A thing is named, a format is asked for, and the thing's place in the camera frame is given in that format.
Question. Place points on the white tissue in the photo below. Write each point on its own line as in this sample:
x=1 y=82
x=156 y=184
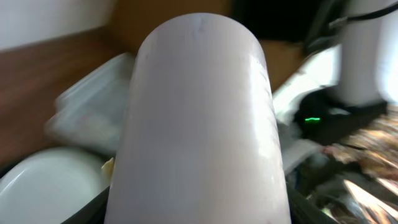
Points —
x=108 y=169

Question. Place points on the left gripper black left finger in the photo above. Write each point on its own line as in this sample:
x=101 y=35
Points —
x=92 y=213

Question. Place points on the rectangular black tray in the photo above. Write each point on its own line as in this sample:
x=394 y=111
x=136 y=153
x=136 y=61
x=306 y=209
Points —
x=319 y=71

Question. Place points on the white round plate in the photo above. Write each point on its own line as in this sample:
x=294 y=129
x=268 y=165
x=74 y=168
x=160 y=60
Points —
x=51 y=186

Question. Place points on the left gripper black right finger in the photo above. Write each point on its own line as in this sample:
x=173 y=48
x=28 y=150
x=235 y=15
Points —
x=303 y=212

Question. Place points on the gold brown snack wrapper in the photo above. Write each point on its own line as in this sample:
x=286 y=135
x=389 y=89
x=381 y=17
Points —
x=355 y=180

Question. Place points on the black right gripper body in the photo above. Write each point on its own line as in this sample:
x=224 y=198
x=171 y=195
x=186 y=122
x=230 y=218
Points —
x=325 y=121

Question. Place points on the clear plastic storage bin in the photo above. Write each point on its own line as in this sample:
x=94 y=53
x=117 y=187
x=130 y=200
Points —
x=90 y=113

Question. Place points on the pink plastic cup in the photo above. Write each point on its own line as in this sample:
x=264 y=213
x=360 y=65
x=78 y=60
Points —
x=200 y=141

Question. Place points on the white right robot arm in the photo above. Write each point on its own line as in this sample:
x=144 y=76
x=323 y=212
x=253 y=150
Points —
x=365 y=31

